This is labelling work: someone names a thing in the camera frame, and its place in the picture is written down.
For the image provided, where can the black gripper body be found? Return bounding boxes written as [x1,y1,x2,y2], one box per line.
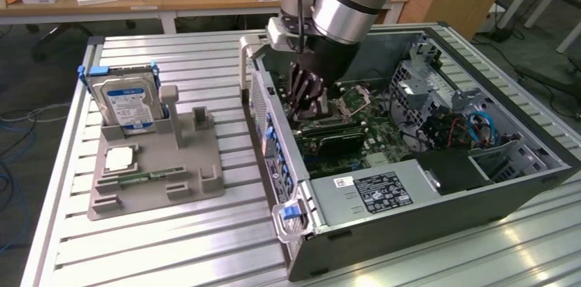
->
[299,37,363,99]

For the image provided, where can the green GPU card black shroud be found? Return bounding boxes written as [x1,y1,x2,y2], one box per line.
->
[296,129,367,158]

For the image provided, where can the CPU socket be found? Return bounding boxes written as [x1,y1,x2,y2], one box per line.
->
[312,99,352,129]

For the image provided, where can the silver socket cover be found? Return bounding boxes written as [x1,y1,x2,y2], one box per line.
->
[337,83,373,112]

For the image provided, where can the green motherboard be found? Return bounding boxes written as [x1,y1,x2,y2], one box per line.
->
[276,79,425,179]

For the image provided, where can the perforated metal drive cage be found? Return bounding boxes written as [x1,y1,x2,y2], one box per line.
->
[388,40,459,124]

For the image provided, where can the silver chipset heat sink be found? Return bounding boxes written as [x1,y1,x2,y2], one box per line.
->
[364,153,392,166]

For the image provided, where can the grey power supply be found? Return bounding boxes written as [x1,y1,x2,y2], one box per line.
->
[296,158,443,227]

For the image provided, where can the blue case latch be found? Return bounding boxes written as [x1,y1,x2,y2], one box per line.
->
[280,203,304,222]

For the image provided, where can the grey parts rack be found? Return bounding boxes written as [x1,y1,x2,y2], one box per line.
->
[85,84,226,222]

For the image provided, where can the hard disk blue rails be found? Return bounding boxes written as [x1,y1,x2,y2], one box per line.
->
[77,61,168,131]

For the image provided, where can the black open PC case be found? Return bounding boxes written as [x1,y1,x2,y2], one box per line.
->
[237,20,581,283]

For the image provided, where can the green RAM stick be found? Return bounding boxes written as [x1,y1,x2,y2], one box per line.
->
[97,170,186,184]

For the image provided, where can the grey disk bay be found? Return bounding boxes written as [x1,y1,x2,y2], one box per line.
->
[465,135,548,184]

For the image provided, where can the silver CPU chip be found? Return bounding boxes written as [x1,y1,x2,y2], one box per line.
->
[102,146,137,172]

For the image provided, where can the black floor stand base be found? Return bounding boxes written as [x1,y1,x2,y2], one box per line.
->
[514,62,581,89]

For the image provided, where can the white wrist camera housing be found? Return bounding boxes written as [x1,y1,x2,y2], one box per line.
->
[265,16,309,54]

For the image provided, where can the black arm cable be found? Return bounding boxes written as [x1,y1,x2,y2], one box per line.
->
[296,0,315,54]

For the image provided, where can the black cable bundle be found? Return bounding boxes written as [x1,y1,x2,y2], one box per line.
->
[415,112,471,152]

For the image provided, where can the blue disk wire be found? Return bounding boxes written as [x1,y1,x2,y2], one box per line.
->
[465,109,500,149]

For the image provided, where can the white table frame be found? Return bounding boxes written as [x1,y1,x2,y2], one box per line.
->
[496,0,581,53]

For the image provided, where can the blue floor cable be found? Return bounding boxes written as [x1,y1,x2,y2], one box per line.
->
[0,109,39,252]

